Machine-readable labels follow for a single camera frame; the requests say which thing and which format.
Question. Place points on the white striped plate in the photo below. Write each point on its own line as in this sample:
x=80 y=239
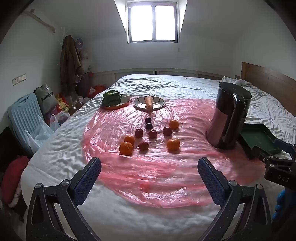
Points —
x=159 y=103

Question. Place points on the wooden headboard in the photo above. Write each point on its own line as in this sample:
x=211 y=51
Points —
x=266 y=81

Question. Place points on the carrot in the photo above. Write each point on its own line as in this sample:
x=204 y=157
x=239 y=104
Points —
x=149 y=102

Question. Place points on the maroon suitcase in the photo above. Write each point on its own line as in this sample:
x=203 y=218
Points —
x=84 y=84

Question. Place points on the dark purple plum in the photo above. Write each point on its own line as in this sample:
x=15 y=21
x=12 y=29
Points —
x=148 y=120
x=149 y=126

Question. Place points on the green tray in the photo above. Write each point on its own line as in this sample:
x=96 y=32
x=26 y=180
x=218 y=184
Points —
x=256 y=139

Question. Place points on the white plastic bag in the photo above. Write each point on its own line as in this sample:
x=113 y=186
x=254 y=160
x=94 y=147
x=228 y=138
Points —
x=55 y=122

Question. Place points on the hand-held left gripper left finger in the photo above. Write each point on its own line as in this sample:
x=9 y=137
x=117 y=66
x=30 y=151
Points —
x=89 y=183

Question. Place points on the green leafy vegetable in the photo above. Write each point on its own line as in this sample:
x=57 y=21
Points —
x=111 y=97

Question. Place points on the person's right hand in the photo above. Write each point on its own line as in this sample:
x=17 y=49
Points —
x=279 y=204

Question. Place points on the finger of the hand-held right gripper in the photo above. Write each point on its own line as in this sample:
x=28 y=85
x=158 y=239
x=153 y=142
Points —
x=259 y=153
x=285 y=147

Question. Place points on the light blue suitcase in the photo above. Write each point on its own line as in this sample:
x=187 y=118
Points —
x=22 y=113

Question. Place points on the orange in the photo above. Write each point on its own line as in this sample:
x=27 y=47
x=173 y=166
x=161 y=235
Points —
x=174 y=124
x=130 y=139
x=173 y=144
x=126 y=148

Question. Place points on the red bag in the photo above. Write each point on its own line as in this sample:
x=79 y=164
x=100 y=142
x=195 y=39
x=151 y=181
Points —
x=97 y=90

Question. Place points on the orange rimmed plate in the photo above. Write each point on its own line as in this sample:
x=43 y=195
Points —
x=123 y=102

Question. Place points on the brown hanging coat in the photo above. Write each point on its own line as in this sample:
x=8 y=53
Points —
x=69 y=62

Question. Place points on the crumpled white cloth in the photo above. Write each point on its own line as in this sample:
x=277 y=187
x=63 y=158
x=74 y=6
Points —
x=235 y=82

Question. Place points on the beige wall strip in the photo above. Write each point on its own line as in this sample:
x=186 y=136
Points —
x=39 y=20

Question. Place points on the yellow box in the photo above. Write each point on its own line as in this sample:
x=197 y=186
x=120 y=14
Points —
x=62 y=103

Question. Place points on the white fan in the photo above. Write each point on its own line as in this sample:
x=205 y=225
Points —
x=80 y=43

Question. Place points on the clear plastic bag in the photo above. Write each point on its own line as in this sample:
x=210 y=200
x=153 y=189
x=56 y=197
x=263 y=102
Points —
x=38 y=136

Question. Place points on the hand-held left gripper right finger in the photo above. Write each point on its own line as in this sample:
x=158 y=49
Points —
x=210 y=183

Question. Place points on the pink plastic sheet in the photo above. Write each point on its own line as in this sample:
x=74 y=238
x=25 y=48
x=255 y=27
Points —
x=150 y=171

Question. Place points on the red apple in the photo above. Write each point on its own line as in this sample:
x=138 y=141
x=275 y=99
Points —
x=138 y=132
x=152 y=133
x=167 y=131
x=143 y=145

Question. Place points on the dark metallic kettle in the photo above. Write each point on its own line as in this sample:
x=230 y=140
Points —
x=227 y=115

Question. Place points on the grey bag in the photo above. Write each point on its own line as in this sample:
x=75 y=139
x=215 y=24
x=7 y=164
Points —
x=46 y=99

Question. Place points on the wall light switch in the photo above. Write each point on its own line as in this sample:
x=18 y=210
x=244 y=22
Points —
x=19 y=79

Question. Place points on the window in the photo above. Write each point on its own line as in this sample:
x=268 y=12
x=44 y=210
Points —
x=152 y=22

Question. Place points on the red cloth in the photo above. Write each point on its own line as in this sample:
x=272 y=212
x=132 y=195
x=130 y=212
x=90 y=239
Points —
x=15 y=176

